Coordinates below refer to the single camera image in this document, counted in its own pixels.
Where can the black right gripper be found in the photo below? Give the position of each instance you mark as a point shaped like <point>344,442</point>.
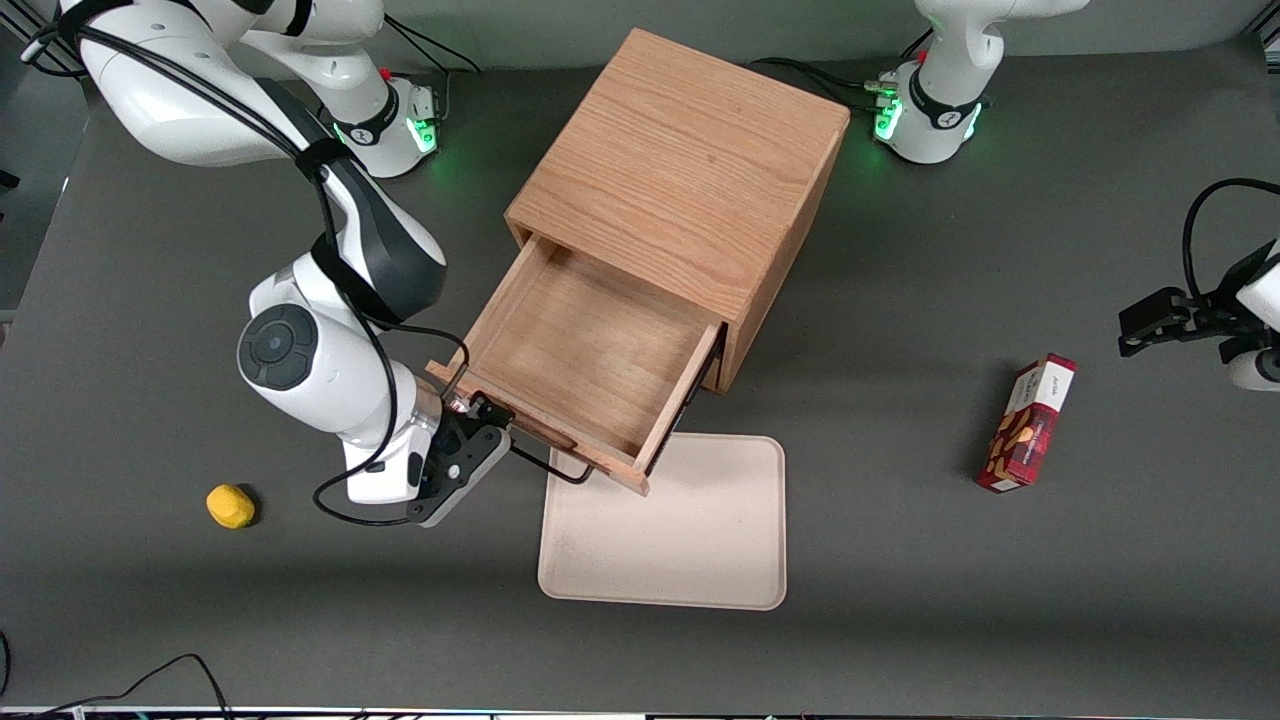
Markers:
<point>487,411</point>

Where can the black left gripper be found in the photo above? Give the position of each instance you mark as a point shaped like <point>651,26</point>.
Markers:
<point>1209,314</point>

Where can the wooden drawer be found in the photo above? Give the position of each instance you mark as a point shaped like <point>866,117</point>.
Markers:
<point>580,350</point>

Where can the wooden drawer cabinet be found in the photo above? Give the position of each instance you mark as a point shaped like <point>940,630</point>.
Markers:
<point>690,150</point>

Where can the red cookie box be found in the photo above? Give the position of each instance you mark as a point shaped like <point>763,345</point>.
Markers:
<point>1030,425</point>

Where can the beige plastic tray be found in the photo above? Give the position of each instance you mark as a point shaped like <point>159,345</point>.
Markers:
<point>700,540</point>

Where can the yellow lemon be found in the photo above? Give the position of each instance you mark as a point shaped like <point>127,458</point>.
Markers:
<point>230,506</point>

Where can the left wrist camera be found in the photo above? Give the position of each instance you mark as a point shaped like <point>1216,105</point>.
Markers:
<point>1255,372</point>

